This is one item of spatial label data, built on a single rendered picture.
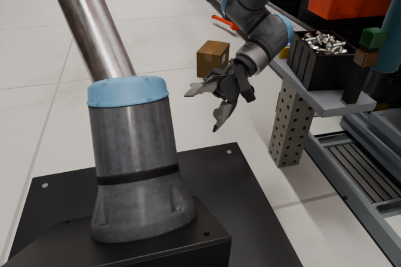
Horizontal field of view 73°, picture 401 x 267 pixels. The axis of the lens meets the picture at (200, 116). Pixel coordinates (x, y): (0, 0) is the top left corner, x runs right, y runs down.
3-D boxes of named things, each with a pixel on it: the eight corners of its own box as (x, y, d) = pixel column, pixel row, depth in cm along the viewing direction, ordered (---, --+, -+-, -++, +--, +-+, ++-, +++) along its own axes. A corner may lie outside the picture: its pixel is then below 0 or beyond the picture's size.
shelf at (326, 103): (373, 110, 80) (378, 102, 78) (321, 118, 77) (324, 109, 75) (299, 52, 114) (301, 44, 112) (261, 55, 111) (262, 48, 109)
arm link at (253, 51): (273, 68, 77) (259, 41, 72) (262, 80, 77) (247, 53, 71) (252, 63, 84) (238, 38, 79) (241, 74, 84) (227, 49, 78)
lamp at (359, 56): (375, 67, 70) (381, 52, 67) (361, 68, 69) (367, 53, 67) (364, 60, 73) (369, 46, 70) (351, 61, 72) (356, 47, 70)
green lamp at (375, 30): (382, 48, 67) (389, 32, 64) (368, 49, 66) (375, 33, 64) (371, 42, 70) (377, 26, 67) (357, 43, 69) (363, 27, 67)
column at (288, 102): (298, 164, 120) (324, 80, 95) (277, 167, 118) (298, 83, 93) (287, 148, 128) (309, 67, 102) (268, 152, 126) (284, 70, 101)
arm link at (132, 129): (87, 181, 42) (74, 71, 44) (104, 171, 59) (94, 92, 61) (184, 164, 46) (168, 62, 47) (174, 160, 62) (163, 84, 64)
